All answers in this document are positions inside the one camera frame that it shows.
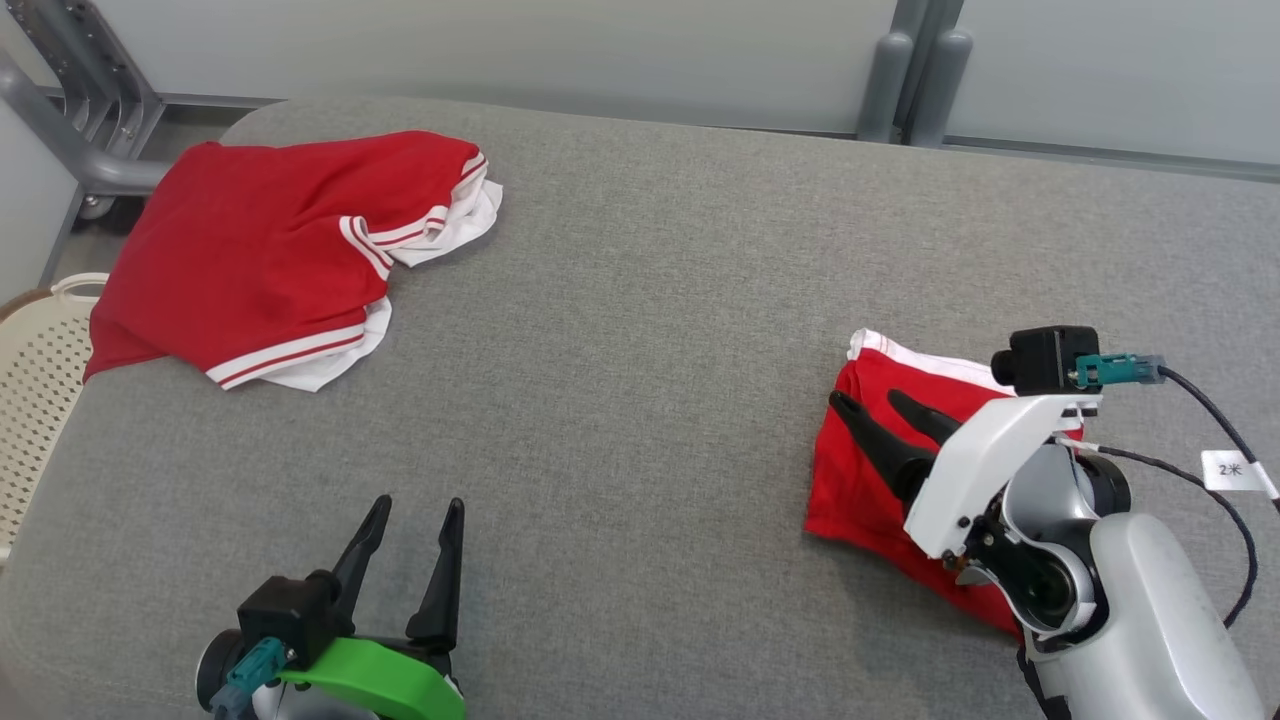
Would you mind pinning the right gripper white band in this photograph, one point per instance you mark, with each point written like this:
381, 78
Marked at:
975, 470

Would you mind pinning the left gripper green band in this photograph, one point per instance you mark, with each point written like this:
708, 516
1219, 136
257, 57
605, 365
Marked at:
380, 685

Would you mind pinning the red shorts white stripes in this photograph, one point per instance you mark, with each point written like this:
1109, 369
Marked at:
850, 480

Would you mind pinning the red basketball jersey white trim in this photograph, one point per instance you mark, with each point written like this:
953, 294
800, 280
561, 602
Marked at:
260, 250

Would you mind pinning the cream plastic laundry basket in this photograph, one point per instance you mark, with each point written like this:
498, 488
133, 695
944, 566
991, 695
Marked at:
35, 400

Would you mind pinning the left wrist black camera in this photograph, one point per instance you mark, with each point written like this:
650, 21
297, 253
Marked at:
290, 610

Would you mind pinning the wrist black camera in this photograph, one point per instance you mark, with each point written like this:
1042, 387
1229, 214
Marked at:
290, 610
1045, 360

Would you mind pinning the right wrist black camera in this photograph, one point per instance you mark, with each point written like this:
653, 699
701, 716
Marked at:
1045, 360

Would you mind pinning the grey partition base rail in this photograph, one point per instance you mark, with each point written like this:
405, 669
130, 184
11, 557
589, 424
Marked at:
200, 100
1100, 158

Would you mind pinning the grey partition post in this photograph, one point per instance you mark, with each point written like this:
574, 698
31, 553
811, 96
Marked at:
940, 90
885, 90

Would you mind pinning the grey metal frame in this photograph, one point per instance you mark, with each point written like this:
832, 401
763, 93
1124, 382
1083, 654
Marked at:
40, 118

